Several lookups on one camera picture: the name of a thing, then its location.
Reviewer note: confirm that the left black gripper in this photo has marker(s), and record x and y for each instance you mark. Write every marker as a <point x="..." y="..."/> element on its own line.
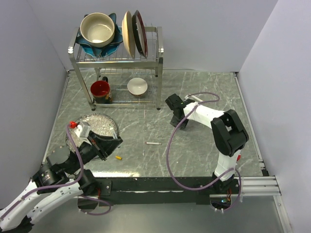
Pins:
<point x="103" y="144"/>

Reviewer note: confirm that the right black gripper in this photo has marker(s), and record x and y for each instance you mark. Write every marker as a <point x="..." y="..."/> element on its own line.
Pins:
<point x="173" y="122"/>

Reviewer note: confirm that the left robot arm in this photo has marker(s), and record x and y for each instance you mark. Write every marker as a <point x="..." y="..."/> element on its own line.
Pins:
<point x="58" y="180"/>

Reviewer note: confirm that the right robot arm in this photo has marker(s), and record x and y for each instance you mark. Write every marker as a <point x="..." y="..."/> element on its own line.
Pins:
<point x="229" y="133"/>

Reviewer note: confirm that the white pen red tip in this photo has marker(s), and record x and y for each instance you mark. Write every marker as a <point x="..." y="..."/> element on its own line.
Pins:
<point x="153" y="143"/>

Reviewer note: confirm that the speckled grey plate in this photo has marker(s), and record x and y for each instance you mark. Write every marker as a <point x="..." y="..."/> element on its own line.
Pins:
<point x="100" y="124"/>

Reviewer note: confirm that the small white bowl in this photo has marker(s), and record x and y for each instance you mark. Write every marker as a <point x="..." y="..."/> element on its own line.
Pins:
<point x="137" y="86"/>

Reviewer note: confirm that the red and black mug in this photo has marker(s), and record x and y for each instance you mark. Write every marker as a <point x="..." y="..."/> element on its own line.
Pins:
<point x="101" y="91"/>

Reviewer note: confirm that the metal dish rack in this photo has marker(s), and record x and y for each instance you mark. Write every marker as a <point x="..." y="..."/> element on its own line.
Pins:
<point x="120" y="68"/>

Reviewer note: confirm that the blue scalloped dish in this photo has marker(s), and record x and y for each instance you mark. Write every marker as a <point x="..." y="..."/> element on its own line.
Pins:
<point x="103" y="51"/>

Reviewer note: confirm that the black red-rimmed plate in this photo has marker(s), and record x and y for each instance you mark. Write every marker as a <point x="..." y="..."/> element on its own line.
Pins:
<point x="139" y="34"/>

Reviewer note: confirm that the cream plate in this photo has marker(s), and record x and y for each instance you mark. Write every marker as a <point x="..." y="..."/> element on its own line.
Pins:
<point x="128" y="35"/>

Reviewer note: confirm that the beige ceramic bowl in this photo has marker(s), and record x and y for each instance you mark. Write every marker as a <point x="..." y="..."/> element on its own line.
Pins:
<point x="98" y="29"/>

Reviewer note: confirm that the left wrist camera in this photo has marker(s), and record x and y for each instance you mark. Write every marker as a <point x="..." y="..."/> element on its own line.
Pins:
<point x="81" y="129"/>

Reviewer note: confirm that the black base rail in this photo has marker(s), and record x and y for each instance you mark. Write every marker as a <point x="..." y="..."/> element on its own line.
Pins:
<point x="155" y="190"/>

